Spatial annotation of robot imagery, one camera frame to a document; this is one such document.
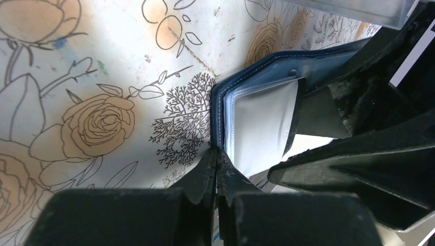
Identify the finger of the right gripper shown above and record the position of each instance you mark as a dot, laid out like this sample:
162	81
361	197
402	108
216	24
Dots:
380	86
391	170

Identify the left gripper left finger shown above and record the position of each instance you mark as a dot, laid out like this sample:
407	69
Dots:
179	215

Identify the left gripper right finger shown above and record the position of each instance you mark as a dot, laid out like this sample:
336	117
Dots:
250	216

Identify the clear plastic card box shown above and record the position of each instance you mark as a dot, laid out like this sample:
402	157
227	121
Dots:
391	14

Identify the blue leather card holder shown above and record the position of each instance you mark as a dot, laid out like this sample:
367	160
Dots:
254	113

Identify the floral tablecloth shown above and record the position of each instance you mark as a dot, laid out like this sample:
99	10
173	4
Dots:
116	94

